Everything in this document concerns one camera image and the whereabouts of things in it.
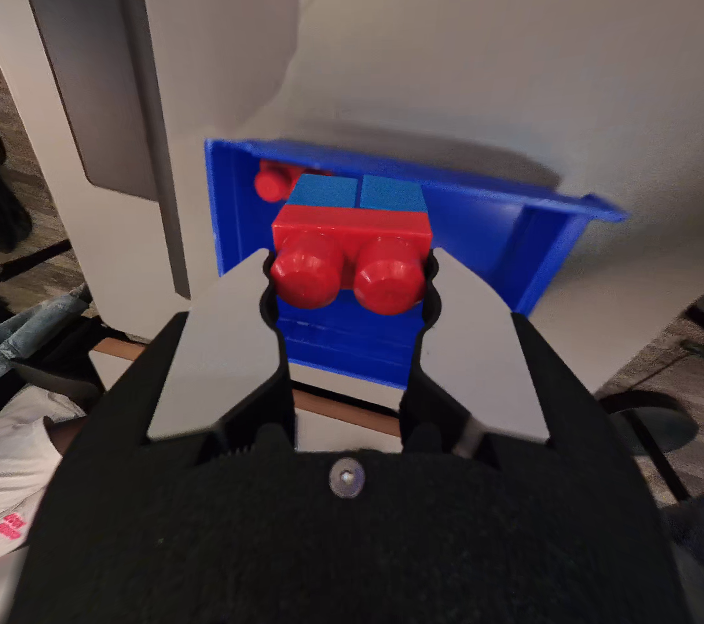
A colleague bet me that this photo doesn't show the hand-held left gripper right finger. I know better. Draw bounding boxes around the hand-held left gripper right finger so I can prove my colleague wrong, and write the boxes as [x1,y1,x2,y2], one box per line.
[397,247,551,460]

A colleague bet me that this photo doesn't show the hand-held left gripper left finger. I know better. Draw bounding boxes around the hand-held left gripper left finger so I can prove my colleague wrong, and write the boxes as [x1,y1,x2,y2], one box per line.
[146,248,295,457]

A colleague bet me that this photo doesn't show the blue plastic bin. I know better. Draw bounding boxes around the blue plastic bin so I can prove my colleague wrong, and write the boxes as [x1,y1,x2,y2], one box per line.
[203,138,630,391]

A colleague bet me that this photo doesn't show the red two-stud building block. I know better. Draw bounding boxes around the red two-stud building block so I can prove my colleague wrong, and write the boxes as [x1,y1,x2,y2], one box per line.
[254,160,331,204]
[269,206,433,317]

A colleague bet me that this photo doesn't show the blue one-stud building block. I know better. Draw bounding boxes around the blue one-stud building block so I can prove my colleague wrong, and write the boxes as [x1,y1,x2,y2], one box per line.
[359,174,430,215]
[286,174,359,210]

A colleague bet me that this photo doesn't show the black swivel chair base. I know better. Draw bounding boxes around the black swivel chair base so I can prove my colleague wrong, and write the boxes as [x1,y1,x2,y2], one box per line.
[599,390,699,504]

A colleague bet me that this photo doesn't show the dark grey desk cable cover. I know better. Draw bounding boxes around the dark grey desk cable cover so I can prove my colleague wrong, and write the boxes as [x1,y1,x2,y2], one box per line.
[11,0,190,300]

